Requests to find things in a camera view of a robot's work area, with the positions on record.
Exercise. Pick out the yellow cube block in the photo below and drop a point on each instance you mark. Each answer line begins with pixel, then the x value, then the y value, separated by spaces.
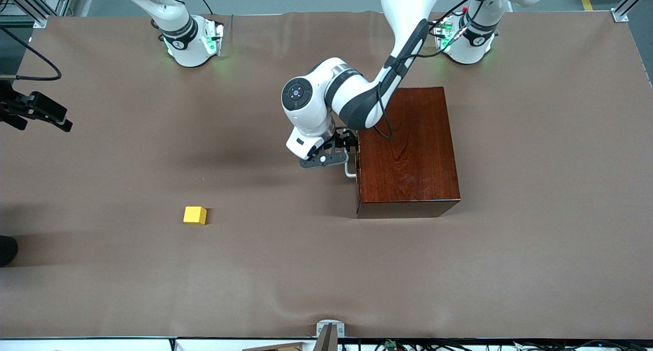
pixel 194 214

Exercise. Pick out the aluminium frame profile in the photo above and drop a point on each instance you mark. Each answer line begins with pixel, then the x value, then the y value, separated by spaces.
pixel 630 4
pixel 35 4

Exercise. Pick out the metal mount post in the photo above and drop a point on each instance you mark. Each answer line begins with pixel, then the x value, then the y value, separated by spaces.
pixel 326 338

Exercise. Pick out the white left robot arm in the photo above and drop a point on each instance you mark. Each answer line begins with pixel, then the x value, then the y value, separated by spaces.
pixel 306 111

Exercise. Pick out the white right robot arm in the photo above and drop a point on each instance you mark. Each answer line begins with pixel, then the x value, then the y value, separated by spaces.
pixel 189 50

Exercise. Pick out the brown cardboard piece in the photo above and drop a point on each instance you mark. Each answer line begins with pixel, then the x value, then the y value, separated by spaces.
pixel 280 348

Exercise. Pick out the dark red wooden cabinet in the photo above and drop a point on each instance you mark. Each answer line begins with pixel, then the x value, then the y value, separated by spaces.
pixel 408 152

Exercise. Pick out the brown table mat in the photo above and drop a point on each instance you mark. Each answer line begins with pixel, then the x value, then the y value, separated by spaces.
pixel 153 290

